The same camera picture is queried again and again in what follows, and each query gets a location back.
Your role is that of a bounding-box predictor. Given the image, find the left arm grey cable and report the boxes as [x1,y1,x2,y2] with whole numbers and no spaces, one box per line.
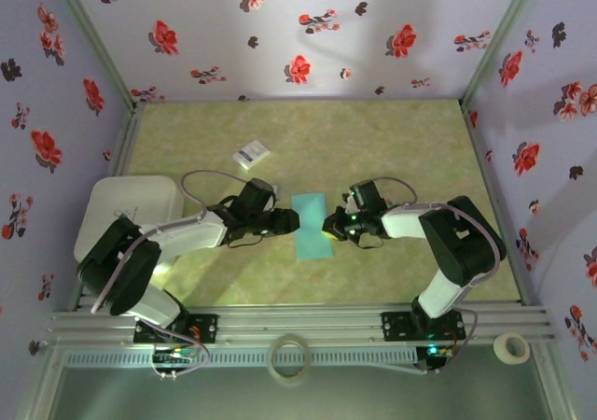
[90,170,251,378]

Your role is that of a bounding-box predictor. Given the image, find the small white blue box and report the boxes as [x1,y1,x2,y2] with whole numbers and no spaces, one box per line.
[231,138,271,174]

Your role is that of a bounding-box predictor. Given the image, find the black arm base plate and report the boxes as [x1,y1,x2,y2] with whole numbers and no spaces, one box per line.
[381,311,466,343]
[133,314,219,345]

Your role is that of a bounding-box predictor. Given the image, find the clear tape ring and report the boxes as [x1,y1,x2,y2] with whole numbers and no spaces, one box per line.
[268,332,313,387]

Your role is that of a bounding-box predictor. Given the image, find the aluminium mounting rail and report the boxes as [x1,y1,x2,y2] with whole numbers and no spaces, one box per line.
[46,303,559,346]

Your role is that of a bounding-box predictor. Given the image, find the teal paper sheet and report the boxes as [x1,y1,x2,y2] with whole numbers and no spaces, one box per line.
[290,191,336,261]

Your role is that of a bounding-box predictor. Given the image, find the perforated grey cable duct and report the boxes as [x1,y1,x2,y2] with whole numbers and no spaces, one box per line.
[62,347,419,369]

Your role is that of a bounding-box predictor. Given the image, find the small electronics board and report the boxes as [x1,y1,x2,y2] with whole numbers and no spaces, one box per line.
[416,343,454,361]
[152,344,196,366]

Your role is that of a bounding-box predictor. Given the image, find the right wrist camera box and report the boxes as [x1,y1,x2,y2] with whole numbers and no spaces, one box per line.
[348,179,388,211]

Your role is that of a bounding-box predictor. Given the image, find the white plastic container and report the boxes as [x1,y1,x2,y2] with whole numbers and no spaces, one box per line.
[73,175,186,262]

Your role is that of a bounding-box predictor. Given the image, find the aluminium upright frame post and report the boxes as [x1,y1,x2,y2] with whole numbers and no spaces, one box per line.
[46,0,146,111]
[459,0,547,111]

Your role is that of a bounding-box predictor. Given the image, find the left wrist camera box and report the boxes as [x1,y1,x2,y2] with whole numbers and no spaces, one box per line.
[238,178,280,212]

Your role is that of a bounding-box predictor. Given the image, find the white tape roll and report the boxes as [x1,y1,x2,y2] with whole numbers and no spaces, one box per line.
[493,331,532,365]

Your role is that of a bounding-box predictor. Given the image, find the aluminium lower frame bar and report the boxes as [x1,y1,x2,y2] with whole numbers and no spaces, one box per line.
[531,344,577,420]
[13,344,64,420]

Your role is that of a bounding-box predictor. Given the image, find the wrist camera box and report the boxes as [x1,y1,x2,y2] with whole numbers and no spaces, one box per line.
[348,179,388,211]
[238,178,280,212]

